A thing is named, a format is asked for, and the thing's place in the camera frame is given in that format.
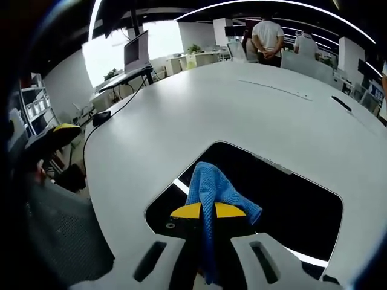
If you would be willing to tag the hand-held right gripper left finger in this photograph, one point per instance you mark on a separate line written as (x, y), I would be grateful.
(127, 272)

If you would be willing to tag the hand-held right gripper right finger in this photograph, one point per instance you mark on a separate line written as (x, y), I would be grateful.
(290, 272)

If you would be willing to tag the blue cleaning cloth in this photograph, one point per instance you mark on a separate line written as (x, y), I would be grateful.
(208, 187)

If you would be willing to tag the white storage shelf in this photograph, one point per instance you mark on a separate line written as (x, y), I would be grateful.
(37, 104)

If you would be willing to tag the black chair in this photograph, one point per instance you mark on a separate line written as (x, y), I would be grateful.
(72, 178)

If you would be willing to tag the grey mesh office chair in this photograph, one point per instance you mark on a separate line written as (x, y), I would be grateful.
(60, 232)

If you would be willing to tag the green potted plant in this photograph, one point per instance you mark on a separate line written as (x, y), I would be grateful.
(194, 49)
(111, 74)

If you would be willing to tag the dark standing desk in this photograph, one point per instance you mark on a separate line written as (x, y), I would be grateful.
(127, 79)

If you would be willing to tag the computer monitor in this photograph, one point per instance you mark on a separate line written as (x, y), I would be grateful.
(136, 51)

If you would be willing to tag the long curved ceiling light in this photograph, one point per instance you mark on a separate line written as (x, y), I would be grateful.
(272, 7)
(94, 18)

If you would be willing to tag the black remote control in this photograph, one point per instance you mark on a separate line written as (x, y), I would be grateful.
(341, 103)

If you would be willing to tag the white office chair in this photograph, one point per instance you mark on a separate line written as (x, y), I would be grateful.
(305, 68)
(237, 51)

